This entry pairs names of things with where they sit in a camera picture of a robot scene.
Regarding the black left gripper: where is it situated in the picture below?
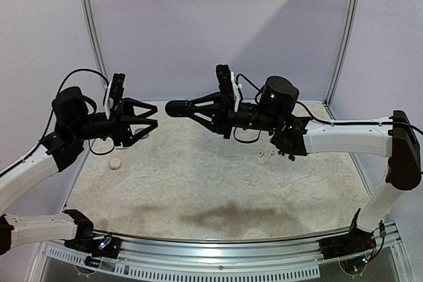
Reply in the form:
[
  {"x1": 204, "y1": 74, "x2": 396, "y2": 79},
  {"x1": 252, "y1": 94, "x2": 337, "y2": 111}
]
[{"x1": 71, "y1": 97, "x2": 158, "y2": 146}]

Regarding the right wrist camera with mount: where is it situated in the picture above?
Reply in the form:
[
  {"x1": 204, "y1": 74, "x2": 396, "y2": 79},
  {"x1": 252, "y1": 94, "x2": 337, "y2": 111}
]
[{"x1": 215, "y1": 65, "x2": 243, "y2": 113}]

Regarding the aluminium frame post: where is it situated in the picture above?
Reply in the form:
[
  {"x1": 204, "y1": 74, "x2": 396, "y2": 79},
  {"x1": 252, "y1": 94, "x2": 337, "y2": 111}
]
[
  {"x1": 81, "y1": 0, "x2": 109, "y2": 79},
  {"x1": 324, "y1": 0, "x2": 358, "y2": 108}
]

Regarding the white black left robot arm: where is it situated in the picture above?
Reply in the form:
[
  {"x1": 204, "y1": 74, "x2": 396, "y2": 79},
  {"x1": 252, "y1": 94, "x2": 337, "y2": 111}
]
[{"x1": 1, "y1": 87, "x2": 158, "y2": 258}]

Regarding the left aluminium frame post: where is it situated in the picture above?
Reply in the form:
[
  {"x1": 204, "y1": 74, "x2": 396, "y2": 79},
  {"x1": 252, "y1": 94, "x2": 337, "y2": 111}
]
[{"x1": 81, "y1": 0, "x2": 109, "y2": 79}]

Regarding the right aluminium frame post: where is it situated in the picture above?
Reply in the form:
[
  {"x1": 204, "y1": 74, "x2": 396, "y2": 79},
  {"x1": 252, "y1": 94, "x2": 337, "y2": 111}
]
[{"x1": 324, "y1": 0, "x2": 358, "y2": 108}]

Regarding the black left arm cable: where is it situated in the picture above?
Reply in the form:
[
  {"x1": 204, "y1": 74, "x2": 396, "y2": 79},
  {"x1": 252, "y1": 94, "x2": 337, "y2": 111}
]
[{"x1": 38, "y1": 69, "x2": 130, "y2": 157}]

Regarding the black earbud charging case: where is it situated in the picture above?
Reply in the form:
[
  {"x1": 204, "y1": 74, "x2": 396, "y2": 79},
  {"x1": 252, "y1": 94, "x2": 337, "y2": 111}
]
[{"x1": 165, "y1": 100, "x2": 192, "y2": 118}]

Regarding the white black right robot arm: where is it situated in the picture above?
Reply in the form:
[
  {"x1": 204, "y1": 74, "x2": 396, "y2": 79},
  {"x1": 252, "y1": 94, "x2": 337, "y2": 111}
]
[{"x1": 181, "y1": 75, "x2": 422, "y2": 263}]

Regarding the pink earbud charging case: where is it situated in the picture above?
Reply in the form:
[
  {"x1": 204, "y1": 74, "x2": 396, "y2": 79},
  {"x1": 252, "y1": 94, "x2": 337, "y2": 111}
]
[{"x1": 108, "y1": 157, "x2": 122, "y2": 170}]

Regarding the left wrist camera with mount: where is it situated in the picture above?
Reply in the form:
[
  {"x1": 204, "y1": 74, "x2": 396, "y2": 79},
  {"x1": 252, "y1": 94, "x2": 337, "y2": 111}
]
[{"x1": 103, "y1": 73, "x2": 126, "y2": 119}]

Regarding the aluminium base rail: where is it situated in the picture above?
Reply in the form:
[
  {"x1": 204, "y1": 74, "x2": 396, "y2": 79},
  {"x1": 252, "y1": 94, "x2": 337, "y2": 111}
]
[{"x1": 28, "y1": 221, "x2": 414, "y2": 281}]

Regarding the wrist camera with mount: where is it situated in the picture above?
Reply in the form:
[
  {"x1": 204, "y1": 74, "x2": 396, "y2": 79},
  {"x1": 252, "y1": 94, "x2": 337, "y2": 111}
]
[
  {"x1": 215, "y1": 65, "x2": 243, "y2": 113},
  {"x1": 103, "y1": 73, "x2": 126, "y2": 119}
]

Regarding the purple earbud charging case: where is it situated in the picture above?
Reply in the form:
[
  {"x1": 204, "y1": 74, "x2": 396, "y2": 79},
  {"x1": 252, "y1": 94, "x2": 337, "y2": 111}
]
[{"x1": 134, "y1": 128, "x2": 149, "y2": 139}]

